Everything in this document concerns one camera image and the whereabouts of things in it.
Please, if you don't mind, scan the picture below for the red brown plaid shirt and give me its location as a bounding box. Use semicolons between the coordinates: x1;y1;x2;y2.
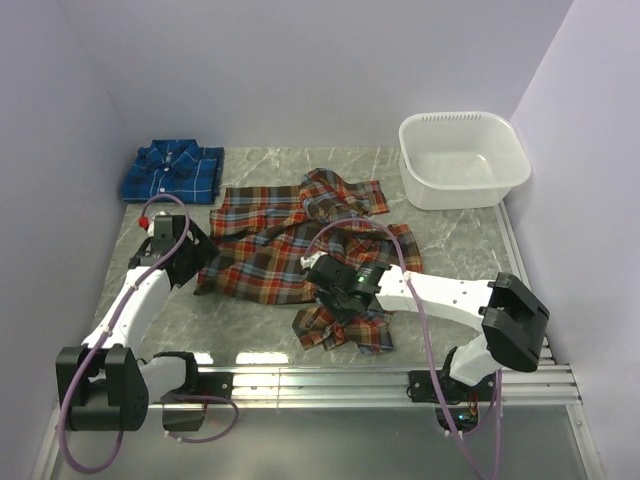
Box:
196;168;423;355

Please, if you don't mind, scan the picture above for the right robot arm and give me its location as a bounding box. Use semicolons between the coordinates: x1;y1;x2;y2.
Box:
300;252;550;404

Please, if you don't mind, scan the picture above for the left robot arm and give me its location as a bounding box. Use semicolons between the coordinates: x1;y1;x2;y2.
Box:
55;214;219;431

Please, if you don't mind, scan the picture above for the blue plaid folded shirt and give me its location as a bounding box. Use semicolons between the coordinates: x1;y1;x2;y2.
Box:
120;139;225;204

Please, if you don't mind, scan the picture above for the white plastic basin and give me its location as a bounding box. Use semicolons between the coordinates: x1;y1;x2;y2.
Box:
398;111;532;210

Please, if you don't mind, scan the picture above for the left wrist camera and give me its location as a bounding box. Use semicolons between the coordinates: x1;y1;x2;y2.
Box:
138;211;185;240

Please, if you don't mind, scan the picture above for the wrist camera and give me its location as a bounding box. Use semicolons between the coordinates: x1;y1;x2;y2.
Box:
138;211;185;240
300;251;326;270

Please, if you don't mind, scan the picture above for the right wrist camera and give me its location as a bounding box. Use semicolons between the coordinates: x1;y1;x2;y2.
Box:
300;251;326;270

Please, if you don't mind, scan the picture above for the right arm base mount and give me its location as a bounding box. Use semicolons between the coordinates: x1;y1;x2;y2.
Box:
406;370;496;405

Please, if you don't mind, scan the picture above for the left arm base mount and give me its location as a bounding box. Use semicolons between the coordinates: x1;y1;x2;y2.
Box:
193;371;234;399

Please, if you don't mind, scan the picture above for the aluminium rail frame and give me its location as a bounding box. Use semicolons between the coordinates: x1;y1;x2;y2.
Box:
29;199;609;480

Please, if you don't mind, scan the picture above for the black box under rail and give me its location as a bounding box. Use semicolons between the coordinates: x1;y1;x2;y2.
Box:
161;401;207;432

